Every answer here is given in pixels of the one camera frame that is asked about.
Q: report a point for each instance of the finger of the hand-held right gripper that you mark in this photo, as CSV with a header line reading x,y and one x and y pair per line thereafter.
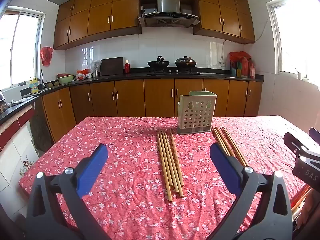
x,y
293,141
314,133

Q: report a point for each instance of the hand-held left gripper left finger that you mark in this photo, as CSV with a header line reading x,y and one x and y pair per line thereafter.
x,y
92,165

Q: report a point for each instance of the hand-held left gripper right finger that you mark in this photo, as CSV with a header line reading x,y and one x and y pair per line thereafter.
x,y
222,165

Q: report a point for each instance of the green perforated chopstick holder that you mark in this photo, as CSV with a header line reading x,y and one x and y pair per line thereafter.
x,y
195,115

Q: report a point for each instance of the person's right hand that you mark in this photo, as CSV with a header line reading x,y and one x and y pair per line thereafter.
x,y
310,210

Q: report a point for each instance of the red floral tablecloth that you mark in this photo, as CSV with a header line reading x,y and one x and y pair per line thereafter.
x,y
125,155

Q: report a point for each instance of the small white windowsill object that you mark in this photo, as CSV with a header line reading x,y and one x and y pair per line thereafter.
x,y
299,75

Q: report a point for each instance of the dark patterned cloth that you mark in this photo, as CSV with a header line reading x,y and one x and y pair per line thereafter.
x,y
41,130

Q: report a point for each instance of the wooden lower kitchen cabinets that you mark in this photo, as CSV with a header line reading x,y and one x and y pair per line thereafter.
x,y
130,97

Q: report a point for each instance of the wooden kitchen cabinets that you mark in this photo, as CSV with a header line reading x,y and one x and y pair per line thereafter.
x,y
100,17
130,97

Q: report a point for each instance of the red condiment bottles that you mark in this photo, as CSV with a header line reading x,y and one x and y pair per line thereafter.
x,y
247,68

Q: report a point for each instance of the green plastic basin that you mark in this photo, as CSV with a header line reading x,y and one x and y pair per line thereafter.
x,y
65,79

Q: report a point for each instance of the black kitchen countertop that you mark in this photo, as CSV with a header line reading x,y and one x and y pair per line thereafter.
x,y
112,76

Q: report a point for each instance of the red and white plastic bag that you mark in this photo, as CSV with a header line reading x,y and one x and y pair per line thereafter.
x,y
83,74

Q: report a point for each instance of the metal cup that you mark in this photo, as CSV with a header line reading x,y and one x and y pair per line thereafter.
x,y
96,74

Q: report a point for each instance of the white dish cloth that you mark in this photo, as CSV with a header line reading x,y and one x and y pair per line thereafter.
x,y
20,101

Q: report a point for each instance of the narrow white-framed window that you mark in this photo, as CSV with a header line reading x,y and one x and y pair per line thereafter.
x,y
295,37

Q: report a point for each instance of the yellow detergent bottle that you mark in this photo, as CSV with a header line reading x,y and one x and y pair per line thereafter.
x,y
34,86

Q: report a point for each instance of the metal sink faucet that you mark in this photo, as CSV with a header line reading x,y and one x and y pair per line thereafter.
x,y
43,78

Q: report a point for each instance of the clear plastic bag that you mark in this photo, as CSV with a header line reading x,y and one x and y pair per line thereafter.
x,y
95,65

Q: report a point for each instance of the dark wooden cutting board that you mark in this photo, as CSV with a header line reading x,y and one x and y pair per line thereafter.
x,y
111,66

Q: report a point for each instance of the red plastic bag over bottles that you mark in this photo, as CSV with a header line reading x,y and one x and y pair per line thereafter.
x,y
239,55

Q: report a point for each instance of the red glass bottle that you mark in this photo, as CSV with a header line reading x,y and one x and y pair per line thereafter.
x,y
127,68

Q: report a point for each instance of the black gas stove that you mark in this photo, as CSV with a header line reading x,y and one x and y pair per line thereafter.
x,y
173,73

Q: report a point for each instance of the black wok with lid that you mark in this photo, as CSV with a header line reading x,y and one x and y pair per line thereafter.
x,y
185,62

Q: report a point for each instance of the hanging red plastic bag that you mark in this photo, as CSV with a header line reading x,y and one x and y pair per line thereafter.
x,y
46,56

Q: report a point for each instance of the black wok with ladle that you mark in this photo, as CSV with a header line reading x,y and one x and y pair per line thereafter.
x,y
158,64

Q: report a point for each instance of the large sliding window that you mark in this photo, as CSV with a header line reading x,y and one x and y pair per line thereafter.
x,y
22,47

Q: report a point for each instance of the wooden upper kitchen cabinets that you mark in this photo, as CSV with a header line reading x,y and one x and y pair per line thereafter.
x,y
100,17

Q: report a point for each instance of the steel range hood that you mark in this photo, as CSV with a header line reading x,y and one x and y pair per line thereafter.
x,y
168,5

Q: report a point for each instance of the white wall socket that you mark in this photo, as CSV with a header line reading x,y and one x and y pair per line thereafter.
x,y
222,63

